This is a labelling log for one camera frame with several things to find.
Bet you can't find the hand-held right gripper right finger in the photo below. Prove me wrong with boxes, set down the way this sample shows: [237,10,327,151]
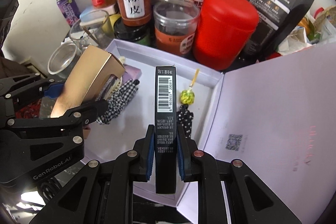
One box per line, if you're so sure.
[176,124,302,224]

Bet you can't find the red plastic canister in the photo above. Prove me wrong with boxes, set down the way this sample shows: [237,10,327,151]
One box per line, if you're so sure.
[192,0,260,72]

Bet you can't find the yellow-green lemon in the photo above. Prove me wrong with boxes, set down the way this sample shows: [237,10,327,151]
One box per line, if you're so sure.
[109,14,123,33]

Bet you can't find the green lollipop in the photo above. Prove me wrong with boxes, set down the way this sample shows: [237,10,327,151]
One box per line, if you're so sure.
[180,69,200,105]

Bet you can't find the dark jar with black lid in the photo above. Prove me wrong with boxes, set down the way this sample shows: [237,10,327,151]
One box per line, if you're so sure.
[114,22,152,46]

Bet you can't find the black polka-dot scrunchie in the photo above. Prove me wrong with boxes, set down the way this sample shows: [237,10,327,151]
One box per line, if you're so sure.
[176,105,195,139]

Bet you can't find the blue white sponge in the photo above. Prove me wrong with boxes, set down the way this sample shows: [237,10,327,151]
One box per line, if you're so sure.
[80,5,116,19]

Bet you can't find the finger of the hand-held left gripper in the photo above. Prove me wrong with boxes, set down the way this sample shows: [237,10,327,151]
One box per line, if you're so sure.
[0,73,66,109]
[0,99,109,161]

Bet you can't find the black white gingham scrunchie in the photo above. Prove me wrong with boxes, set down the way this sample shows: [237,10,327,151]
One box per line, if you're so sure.
[96,79,139,125]

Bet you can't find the lavender gift box with lid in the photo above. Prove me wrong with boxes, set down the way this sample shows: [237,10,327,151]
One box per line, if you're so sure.
[84,39,336,224]

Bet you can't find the cream picture frame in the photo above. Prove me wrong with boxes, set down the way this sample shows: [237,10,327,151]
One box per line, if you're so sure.
[20,56,49,75]

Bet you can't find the slim black barcode box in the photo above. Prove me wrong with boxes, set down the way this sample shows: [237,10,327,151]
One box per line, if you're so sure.
[154,65,177,194]

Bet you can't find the clear glass mug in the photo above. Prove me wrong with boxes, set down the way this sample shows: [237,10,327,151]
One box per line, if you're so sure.
[69,9,116,57]

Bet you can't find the short jar with orange label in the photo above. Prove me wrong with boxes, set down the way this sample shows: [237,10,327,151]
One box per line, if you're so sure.
[153,1,201,58]

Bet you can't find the brown clothing pile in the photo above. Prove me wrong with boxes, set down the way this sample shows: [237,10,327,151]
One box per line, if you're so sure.
[0,56,30,78]

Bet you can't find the tan rectangular cardboard box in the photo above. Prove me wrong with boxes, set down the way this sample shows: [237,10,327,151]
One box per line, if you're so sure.
[50,45,126,119]

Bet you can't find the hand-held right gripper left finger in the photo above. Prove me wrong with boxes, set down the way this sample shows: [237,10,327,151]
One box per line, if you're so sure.
[29,124,156,224]

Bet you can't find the small metal bowl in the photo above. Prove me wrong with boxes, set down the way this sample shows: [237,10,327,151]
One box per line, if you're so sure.
[47,42,80,79]

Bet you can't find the purple drink can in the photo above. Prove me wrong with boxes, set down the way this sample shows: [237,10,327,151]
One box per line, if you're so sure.
[56,0,81,28]

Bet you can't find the purple makeup palette box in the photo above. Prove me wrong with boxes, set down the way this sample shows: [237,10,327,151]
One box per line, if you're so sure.
[123,64,142,83]

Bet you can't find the woven round ornament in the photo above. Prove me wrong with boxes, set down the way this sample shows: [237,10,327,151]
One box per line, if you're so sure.
[314,5,336,31]

